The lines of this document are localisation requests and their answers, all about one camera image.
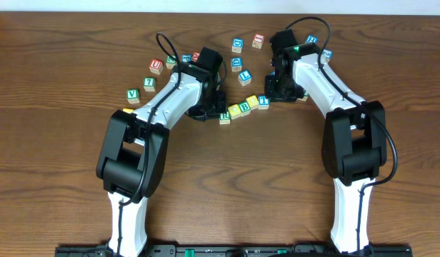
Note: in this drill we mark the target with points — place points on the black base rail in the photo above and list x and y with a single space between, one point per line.
302 249

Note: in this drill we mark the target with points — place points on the blue D block upper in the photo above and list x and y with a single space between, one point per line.
237 45

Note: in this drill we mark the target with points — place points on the yellow O block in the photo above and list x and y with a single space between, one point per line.
234 111
253 102

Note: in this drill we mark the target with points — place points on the green 7 block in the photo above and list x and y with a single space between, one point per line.
149 84

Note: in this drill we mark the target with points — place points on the blue L block lower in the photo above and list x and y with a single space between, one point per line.
245 77

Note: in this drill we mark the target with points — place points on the red U block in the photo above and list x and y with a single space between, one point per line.
156 66

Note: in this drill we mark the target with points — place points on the green B block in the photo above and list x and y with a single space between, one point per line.
244 108

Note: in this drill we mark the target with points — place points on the red I block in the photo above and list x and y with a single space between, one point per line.
258 41

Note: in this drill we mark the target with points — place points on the green R block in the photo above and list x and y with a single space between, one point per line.
225 118

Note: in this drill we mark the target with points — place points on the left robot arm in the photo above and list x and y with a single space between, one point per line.
132 158

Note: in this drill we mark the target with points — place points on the blue H block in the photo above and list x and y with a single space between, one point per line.
311 39

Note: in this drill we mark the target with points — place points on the green Z block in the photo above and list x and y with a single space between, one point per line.
170 62

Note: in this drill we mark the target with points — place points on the blue 2 block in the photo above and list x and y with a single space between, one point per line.
327 54

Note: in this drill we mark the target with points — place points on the blue P block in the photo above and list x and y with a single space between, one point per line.
186 57

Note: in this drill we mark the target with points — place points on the blue D block lower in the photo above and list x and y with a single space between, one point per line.
236 64

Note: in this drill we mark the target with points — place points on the red A block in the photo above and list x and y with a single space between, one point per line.
195 56

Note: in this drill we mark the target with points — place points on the green V block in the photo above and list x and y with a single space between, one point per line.
132 96

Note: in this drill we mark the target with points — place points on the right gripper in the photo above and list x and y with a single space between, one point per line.
270 92

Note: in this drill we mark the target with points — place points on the green J block right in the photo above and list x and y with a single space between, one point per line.
305 96

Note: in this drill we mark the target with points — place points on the yellow G block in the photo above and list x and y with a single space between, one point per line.
129 111

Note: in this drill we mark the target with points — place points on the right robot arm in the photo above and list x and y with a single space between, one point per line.
353 146

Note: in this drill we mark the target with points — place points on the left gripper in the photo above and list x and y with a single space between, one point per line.
213 108

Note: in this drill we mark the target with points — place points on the blue d block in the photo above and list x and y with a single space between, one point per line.
236 64
237 45

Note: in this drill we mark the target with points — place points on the blue T block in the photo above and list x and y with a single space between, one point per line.
264 102

